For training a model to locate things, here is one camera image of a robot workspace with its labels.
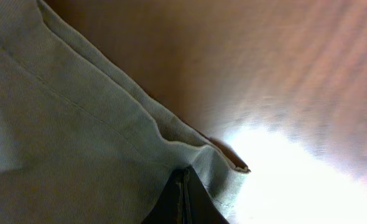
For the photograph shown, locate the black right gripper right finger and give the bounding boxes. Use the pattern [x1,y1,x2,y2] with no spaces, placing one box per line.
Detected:
[183,167,228,224]

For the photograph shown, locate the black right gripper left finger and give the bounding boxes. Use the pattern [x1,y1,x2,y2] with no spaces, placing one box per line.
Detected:
[141,170,185,224]

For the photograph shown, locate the khaki grey shorts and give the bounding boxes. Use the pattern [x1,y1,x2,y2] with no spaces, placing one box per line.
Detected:
[0,0,249,223]

